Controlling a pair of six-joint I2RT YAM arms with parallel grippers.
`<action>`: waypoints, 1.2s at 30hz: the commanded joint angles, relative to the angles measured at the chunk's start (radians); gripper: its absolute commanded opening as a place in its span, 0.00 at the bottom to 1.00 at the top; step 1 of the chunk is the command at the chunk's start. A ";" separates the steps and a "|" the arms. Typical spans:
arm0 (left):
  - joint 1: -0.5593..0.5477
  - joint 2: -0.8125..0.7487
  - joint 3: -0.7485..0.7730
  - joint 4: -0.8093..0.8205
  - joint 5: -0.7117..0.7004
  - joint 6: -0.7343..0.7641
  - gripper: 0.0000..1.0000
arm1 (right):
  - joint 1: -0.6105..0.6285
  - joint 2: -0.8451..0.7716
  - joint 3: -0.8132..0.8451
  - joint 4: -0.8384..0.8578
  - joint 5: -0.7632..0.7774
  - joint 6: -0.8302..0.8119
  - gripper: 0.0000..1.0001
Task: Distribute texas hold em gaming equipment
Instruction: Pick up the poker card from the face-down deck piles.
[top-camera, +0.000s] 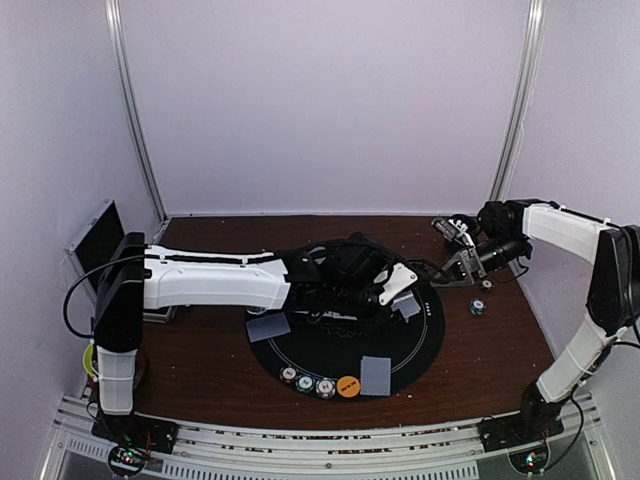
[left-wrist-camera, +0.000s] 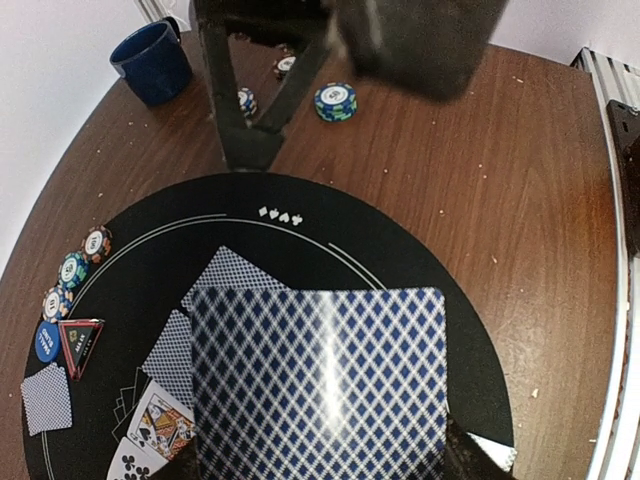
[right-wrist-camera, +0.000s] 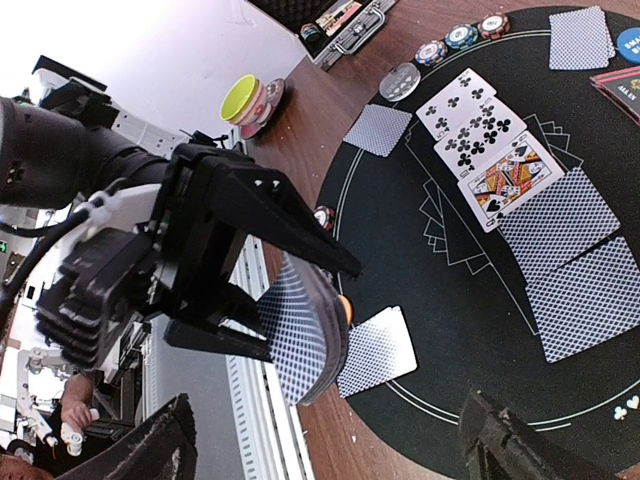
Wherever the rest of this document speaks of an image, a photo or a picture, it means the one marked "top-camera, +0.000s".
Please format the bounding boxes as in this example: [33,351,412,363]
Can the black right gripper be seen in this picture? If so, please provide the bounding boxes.
[427,234,528,288]

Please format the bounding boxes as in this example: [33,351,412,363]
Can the grey card deck box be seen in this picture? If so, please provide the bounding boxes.
[391,292,421,323]

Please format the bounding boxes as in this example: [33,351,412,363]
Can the green blue 50 chip stack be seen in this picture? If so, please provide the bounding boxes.
[469,298,486,316]

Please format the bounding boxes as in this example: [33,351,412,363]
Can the blue-backed playing cards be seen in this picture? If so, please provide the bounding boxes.
[360,356,391,397]

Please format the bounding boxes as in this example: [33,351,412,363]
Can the orange big blind button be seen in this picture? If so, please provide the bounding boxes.
[336,375,361,399]

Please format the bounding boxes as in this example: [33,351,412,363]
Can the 10 chips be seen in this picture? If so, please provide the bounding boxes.
[315,378,336,400]

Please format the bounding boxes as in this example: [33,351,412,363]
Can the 50 chips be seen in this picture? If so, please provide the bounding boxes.
[295,375,315,394]

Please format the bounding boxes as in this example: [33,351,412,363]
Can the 100 chips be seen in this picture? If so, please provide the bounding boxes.
[279,366,299,384]

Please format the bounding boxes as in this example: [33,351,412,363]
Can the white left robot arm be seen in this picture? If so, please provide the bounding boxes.
[92,232,486,444]

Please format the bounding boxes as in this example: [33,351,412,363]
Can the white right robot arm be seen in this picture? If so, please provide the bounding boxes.
[431,199,639,442]

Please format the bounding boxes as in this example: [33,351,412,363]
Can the round black poker mat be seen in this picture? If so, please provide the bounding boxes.
[249,270,446,397]

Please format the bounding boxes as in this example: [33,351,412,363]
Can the clear round dealer button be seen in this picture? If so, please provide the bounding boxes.
[246,307,266,315]

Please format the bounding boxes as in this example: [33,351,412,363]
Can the aluminium poker case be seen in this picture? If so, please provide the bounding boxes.
[65,198,177,324]

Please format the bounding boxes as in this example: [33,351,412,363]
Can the yellow-green bowl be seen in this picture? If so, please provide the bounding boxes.
[82,342,98,379]

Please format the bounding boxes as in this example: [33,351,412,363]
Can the aluminium front rail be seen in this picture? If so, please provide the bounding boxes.
[49,392,601,480]

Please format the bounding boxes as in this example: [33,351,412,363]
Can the right aluminium frame post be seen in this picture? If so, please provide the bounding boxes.
[489,0,547,201]

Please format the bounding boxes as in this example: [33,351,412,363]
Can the aluminium frame post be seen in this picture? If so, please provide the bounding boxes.
[489,0,547,201]
[104,0,168,223]

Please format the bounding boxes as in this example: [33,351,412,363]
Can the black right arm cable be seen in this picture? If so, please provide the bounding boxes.
[542,279,640,471]

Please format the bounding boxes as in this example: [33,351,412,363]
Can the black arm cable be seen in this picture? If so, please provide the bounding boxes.
[542,279,640,471]
[62,239,351,346]

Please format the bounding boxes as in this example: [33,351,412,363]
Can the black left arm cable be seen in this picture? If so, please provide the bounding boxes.
[62,239,351,346]

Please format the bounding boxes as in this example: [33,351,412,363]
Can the left aluminium frame post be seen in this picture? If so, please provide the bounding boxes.
[104,0,168,223]

